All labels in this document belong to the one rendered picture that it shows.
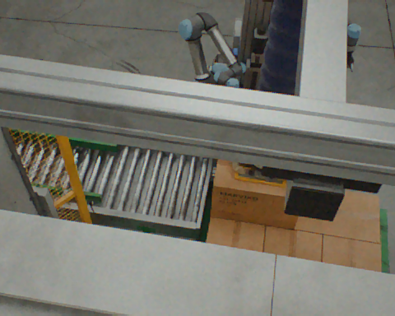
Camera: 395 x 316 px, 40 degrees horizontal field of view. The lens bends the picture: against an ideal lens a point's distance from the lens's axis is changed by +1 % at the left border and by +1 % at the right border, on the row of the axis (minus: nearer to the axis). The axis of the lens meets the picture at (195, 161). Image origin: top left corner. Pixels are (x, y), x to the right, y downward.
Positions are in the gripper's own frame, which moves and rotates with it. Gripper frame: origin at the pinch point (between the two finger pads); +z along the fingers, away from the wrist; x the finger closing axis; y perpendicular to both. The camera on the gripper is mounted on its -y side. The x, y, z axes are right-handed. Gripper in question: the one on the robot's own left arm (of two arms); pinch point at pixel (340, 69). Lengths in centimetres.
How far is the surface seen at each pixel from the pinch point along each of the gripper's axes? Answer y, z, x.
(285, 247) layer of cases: 76, 98, -19
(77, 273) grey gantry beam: 222, -170, -89
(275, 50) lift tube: 46, -54, -47
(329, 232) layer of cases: 61, 98, 12
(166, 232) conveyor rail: 69, 106, -103
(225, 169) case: 43, 58, -65
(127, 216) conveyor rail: 66, 93, -130
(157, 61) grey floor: -151, 152, -141
